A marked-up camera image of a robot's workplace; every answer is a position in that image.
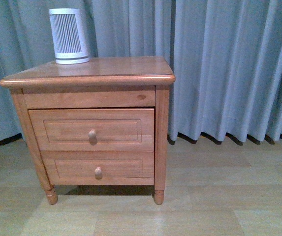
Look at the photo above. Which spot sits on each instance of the wooden nightstand cabinet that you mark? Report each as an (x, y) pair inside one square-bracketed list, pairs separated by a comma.
[(101, 83)]

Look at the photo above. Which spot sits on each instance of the grey-blue curtain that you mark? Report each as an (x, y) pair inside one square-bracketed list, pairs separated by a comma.
[(226, 56)]

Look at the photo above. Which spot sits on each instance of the white cylindrical air purifier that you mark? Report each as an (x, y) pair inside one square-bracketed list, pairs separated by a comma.
[(68, 36)]

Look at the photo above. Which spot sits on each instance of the wooden drawer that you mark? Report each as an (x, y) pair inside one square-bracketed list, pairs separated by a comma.
[(94, 129), (99, 167)]

